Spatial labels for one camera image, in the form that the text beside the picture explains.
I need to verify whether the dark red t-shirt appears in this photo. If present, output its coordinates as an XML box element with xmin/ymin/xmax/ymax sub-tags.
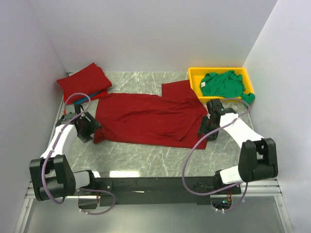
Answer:
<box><xmin>94</xmin><ymin>80</ymin><xmax>207</xmax><ymax>148</ymax></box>

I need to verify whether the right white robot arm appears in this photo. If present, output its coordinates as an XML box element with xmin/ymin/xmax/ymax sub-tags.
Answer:
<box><xmin>198</xmin><ymin>99</ymin><xmax>278</xmax><ymax>189</ymax></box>

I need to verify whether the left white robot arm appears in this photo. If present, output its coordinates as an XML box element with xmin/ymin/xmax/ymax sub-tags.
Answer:
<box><xmin>29</xmin><ymin>104</ymin><xmax>102</xmax><ymax>201</ymax></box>

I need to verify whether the folded blue t-shirt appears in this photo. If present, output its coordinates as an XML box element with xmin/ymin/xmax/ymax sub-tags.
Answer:
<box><xmin>74</xmin><ymin>90</ymin><xmax>106</xmax><ymax>104</ymax></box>

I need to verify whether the green t-shirt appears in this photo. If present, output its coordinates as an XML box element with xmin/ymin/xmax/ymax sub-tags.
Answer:
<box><xmin>199</xmin><ymin>70</ymin><xmax>255</xmax><ymax>105</ymax></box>

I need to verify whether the folded red t-shirt bottom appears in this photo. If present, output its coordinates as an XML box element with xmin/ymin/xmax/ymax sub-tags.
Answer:
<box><xmin>64</xmin><ymin>90</ymin><xmax>108</xmax><ymax>105</ymax></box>

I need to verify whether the folded red t-shirt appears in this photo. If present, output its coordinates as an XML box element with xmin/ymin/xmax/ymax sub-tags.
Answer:
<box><xmin>57</xmin><ymin>63</ymin><xmax>112</xmax><ymax>98</ymax></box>
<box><xmin>64</xmin><ymin>90</ymin><xmax>108</xmax><ymax>105</ymax></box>

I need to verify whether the yellow plastic bin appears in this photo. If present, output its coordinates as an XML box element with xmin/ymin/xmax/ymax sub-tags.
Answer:
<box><xmin>188</xmin><ymin>67</ymin><xmax>255</xmax><ymax>102</ymax></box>

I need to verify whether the folded red t-shirt top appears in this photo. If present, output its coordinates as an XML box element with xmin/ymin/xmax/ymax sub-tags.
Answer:
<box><xmin>57</xmin><ymin>63</ymin><xmax>112</xmax><ymax>98</ymax></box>

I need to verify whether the black base beam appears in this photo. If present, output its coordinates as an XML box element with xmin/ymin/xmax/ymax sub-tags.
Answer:
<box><xmin>70</xmin><ymin>176</ymin><xmax>243</xmax><ymax>207</ymax></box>

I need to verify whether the aluminium rail frame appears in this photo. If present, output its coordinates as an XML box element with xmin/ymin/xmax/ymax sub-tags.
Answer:
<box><xmin>13</xmin><ymin>101</ymin><xmax>294</xmax><ymax>233</ymax></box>

